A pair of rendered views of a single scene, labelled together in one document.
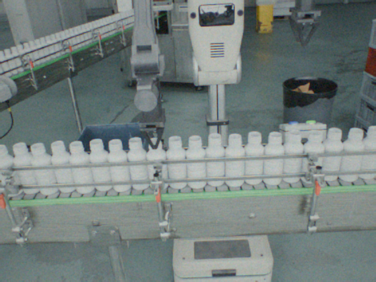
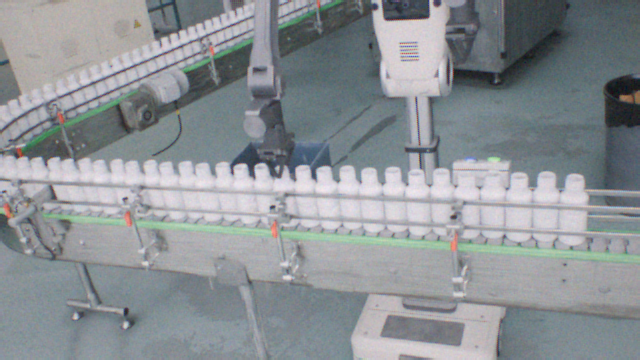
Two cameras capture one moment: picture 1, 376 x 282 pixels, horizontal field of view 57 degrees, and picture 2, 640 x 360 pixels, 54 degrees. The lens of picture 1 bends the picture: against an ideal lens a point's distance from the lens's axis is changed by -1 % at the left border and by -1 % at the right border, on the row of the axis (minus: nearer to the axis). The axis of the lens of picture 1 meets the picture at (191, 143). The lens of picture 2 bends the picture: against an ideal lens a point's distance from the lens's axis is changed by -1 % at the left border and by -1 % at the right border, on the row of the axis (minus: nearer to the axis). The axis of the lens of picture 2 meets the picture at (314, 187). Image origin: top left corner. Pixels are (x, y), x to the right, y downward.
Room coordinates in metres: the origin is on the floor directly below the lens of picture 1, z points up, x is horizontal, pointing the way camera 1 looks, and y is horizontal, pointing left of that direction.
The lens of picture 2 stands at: (-0.44, -0.54, 1.89)
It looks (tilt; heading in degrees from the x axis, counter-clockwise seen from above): 28 degrees down; 23
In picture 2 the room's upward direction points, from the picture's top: 9 degrees counter-clockwise
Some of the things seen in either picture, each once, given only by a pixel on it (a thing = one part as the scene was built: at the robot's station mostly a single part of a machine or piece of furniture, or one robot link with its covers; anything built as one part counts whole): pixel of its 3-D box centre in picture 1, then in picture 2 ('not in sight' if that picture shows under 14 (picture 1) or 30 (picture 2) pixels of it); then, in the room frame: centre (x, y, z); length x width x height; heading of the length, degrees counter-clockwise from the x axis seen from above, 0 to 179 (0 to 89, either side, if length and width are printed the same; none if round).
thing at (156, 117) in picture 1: (152, 109); (274, 133); (0.90, 0.10, 1.26); 0.10 x 0.07 x 0.07; 178
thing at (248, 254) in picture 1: (219, 227); (432, 301); (1.54, -0.13, 0.24); 0.68 x 0.53 x 0.41; 179
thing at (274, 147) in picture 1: (273, 158); (418, 202); (0.90, -0.25, 1.08); 0.06 x 0.06 x 0.17
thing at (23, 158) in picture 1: (26, 168); (157, 188); (0.92, 0.52, 1.08); 0.06 x 0.06 x 0.17
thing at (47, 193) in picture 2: not in sight; (42, 230); (0.85, 0.93, 0.96); 0.23 x 0.10 x 0.27; 179
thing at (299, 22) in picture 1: (304, 29); (462, 43); (1.03, -0.35, 1.44); 0.07 x 0.07 x 0.09; 88
